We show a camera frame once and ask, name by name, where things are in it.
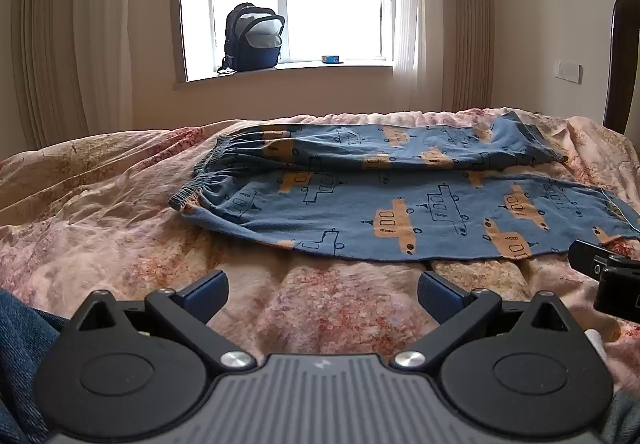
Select dark wooden headboard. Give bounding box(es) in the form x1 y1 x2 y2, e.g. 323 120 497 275
602 0 640 135

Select person's leg in jeans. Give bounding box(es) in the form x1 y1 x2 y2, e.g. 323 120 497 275
597 389 640 444
0 288 71 444

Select dark blue backpack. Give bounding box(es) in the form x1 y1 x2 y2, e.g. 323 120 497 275
216 2 286 74

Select white wall switch plate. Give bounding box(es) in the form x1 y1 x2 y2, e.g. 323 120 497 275
555 61 584 85

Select person's left leg in jeans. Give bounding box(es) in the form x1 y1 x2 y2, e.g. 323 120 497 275
0 288 71 444

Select white sheer curtain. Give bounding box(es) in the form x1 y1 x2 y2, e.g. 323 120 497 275
389 0 446 113

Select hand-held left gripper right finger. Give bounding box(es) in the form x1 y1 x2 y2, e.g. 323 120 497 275
392 270 587 371

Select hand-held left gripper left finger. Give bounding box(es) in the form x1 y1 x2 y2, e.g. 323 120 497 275
70 270 258 371

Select blue pants with orange print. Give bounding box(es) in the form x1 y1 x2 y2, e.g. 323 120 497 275
168 111 640 265

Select beige pleated curtain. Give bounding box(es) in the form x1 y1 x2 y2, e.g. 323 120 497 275
9 0 137 151
439 0 497 113

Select person's right leg in jeans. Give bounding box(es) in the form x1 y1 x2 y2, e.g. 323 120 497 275
597 389 640 444

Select pink floral bed blanket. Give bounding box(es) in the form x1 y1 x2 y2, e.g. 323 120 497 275
0 108 640 392

